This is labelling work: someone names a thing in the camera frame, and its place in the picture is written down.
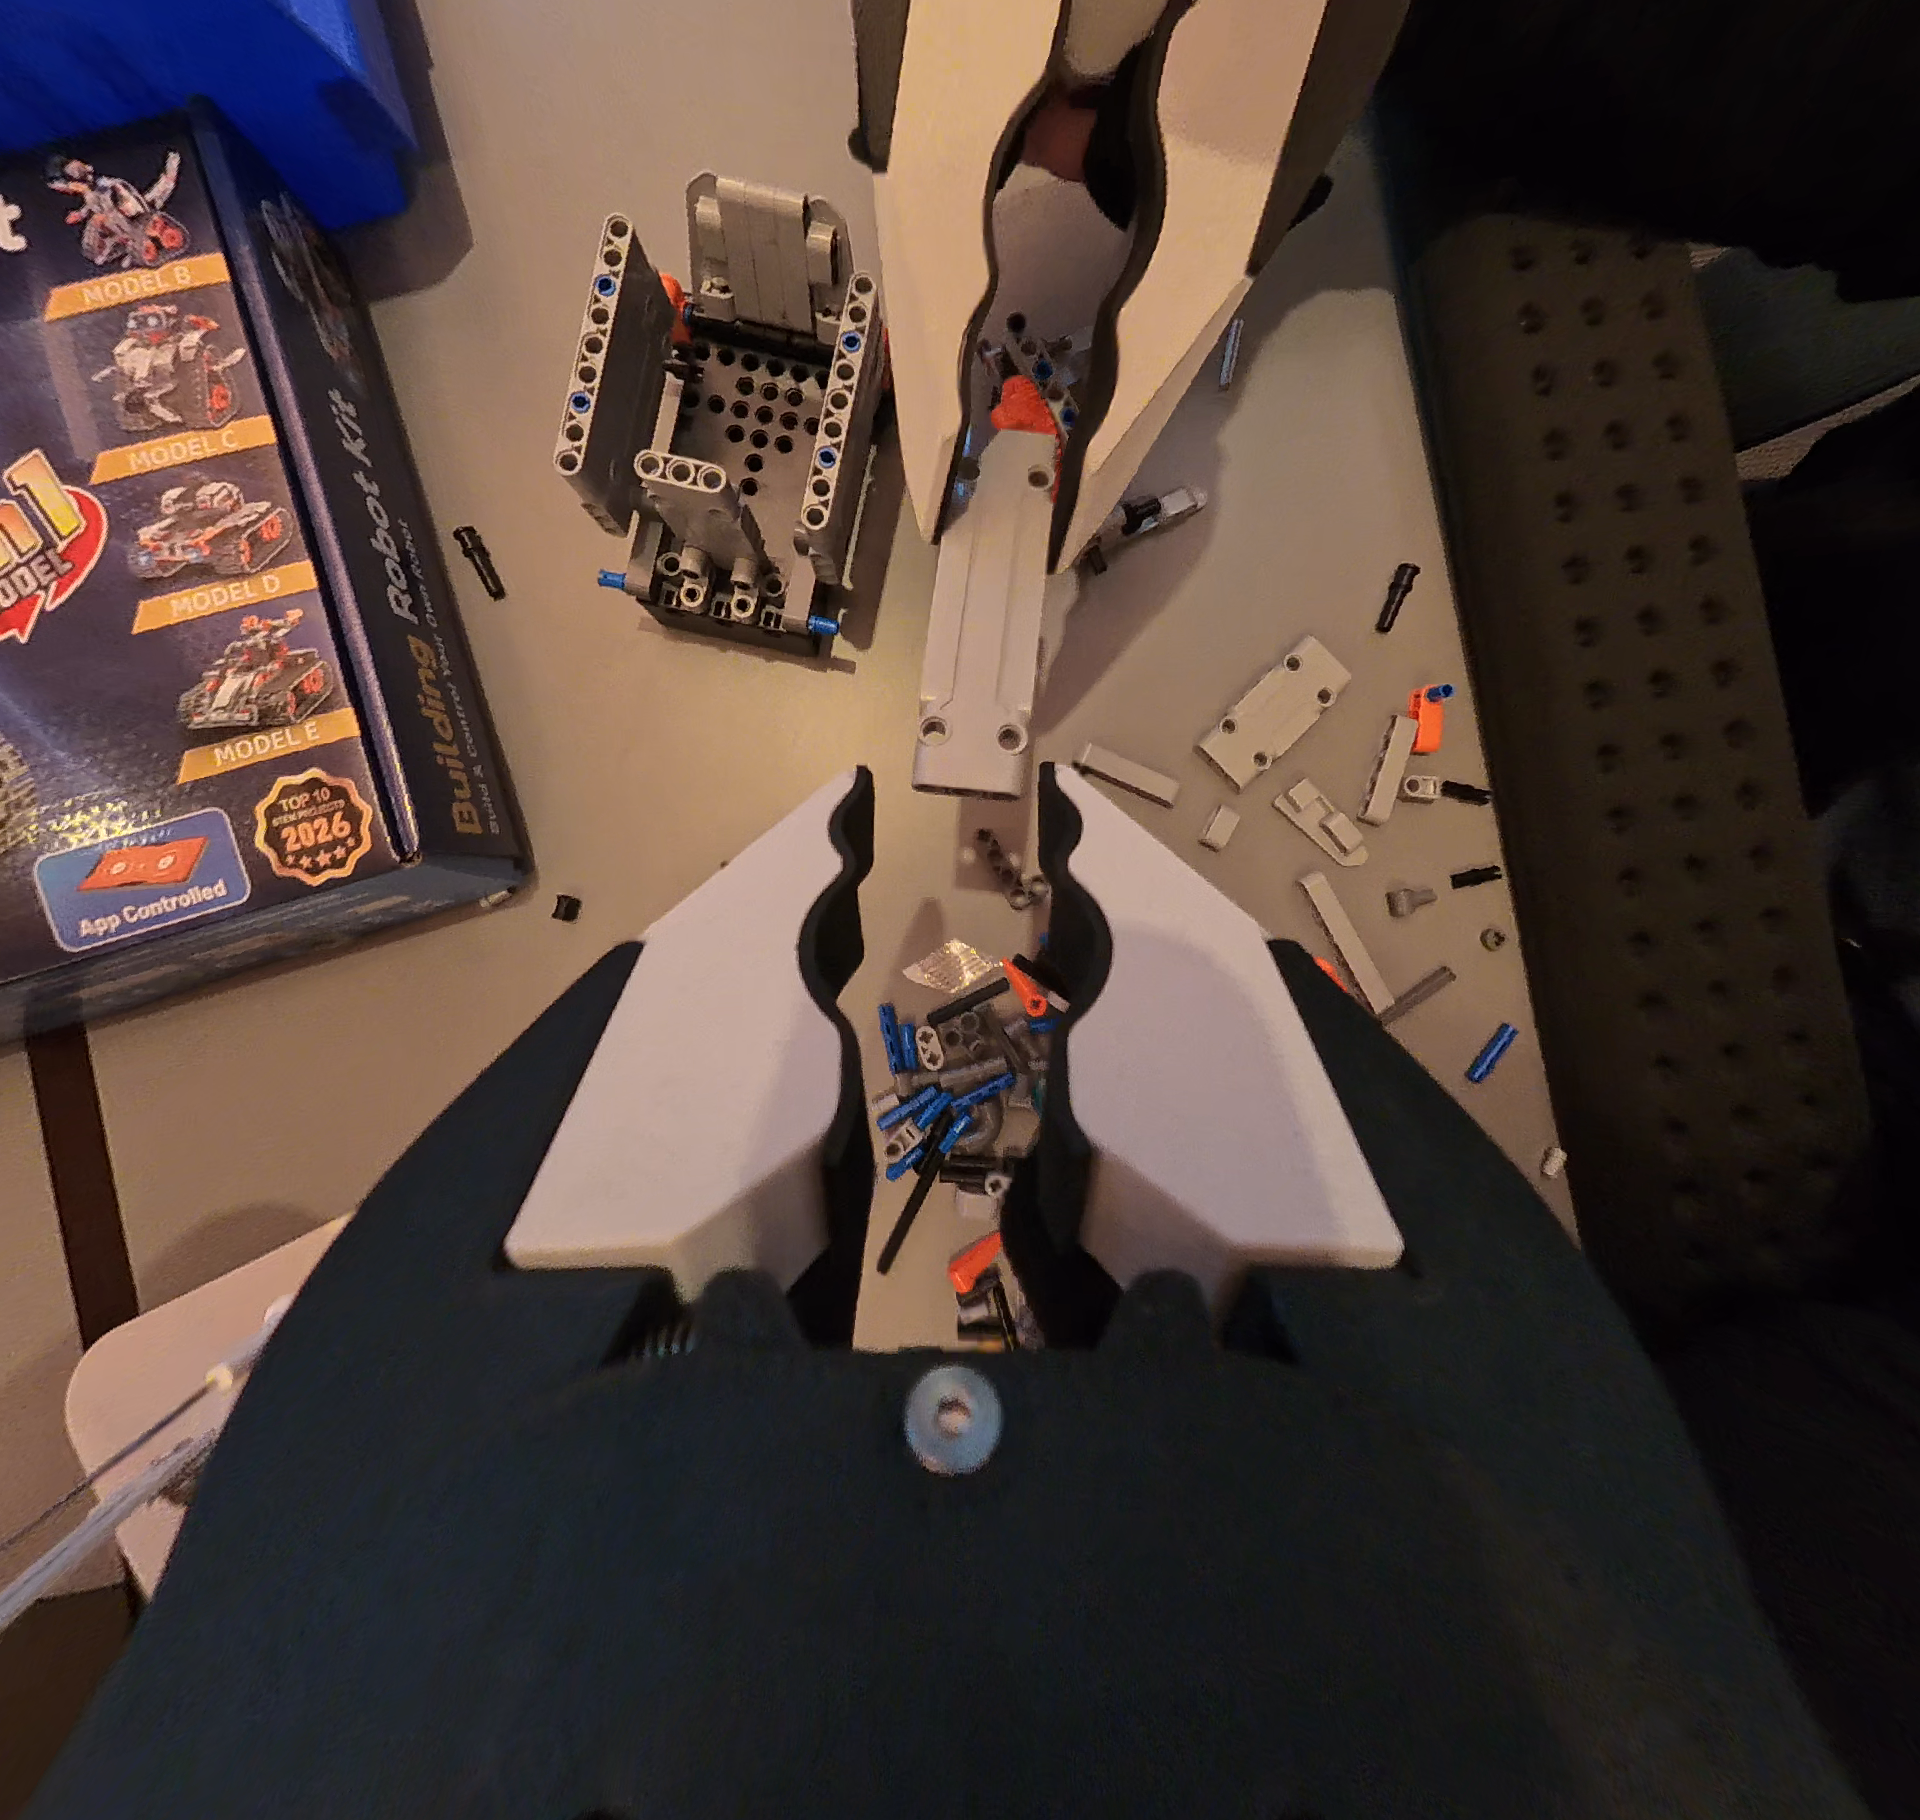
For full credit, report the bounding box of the grey building kit robot assembly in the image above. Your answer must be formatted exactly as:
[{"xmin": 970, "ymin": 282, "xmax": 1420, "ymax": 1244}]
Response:
[{"xmin": 554, "ymin": 170, "xmax": 888, "ymax": 653}]

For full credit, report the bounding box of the blue plastic bin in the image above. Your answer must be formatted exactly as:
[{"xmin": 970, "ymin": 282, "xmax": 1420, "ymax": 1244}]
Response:
[{"xmin": 0, "ymin": 0, "xmax": 424, "ymax": 234}]

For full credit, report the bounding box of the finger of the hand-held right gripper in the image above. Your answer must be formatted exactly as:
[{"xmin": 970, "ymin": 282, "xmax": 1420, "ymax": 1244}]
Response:
[
  {"xmin": 901, "ymin": 0, "xmax": 1075, "ymax": 525},
  {"xmin": 1034, "ymin": 0, "xmax": 1342, "ymax": 561}
]

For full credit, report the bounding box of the long light grey building block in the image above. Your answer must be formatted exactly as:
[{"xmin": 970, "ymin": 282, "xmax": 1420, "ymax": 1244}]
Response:
[{"xmin": 910, "ymin": 435, "xmax": 1072, "ymax": 802}]

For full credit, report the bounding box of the white booklet stand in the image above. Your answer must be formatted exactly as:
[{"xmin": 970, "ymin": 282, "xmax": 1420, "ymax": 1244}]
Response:
[{"xmin": 60, "ymin": 1214, "xmax": 360, "ymax": 1612}]

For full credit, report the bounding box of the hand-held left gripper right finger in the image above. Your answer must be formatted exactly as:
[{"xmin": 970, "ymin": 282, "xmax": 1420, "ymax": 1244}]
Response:
[{"xmin": 1032, "ymin": 764, "xmax": 1408, "ymax": 1319}]

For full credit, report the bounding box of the person's right forearm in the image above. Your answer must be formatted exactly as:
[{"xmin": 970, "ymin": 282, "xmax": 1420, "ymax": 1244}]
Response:
[{"xmin": 1411, "ymin": 0, "xmax": 1920, "ymax": 277}]

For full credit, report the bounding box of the black perforated mat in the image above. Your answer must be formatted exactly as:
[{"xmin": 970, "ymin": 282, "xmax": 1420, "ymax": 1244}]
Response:
[{"xmin": 1411, "ymin": 215, "xmax": 1877, "ymax": 1314}]

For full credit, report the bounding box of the pile of small building pieces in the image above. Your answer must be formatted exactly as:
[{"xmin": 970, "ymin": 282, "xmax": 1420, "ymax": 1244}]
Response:
[{"xmin": 871, "ymin": 486, "xmax": 1576, "ymax": 1338}]

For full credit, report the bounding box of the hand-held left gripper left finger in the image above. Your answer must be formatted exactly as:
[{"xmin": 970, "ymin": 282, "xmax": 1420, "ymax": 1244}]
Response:
[{"xmin": 504, "ymin": 764, "xmax": 882, "ymax": 1319}]

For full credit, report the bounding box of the blue robot kit box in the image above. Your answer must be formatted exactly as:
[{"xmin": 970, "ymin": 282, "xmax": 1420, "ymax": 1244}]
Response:
[{"xmin": 0, "ymin": 116, "xmax": 536, "ymax": 1041}]

